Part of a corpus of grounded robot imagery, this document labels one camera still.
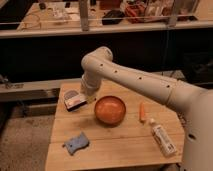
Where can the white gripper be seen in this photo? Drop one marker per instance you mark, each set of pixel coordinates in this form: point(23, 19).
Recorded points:
point(90, 97)

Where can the orange carrot toy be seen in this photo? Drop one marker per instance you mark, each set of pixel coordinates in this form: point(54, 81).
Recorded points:
point(142, 114)

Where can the metal frame post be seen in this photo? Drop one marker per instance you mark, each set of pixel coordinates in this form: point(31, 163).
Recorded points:
point(83, 10)

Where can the orange bowl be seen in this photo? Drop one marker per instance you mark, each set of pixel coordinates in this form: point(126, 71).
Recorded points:
point(110, 110)

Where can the black bag on bench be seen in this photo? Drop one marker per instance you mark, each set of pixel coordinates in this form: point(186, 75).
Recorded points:
point(113, 17)

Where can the orange tool on bench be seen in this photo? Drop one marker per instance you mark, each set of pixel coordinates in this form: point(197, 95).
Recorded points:
point(135, 13)

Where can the white ceramic cup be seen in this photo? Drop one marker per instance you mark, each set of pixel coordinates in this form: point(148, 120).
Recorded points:
point(69, 94)

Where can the wooden table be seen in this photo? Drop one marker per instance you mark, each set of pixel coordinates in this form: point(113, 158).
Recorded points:
point(128, 144)

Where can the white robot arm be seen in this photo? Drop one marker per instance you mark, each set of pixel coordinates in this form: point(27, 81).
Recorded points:
point(193, 102)

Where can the white glue bottle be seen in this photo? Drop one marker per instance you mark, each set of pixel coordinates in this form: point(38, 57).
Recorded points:
point(162, 138)

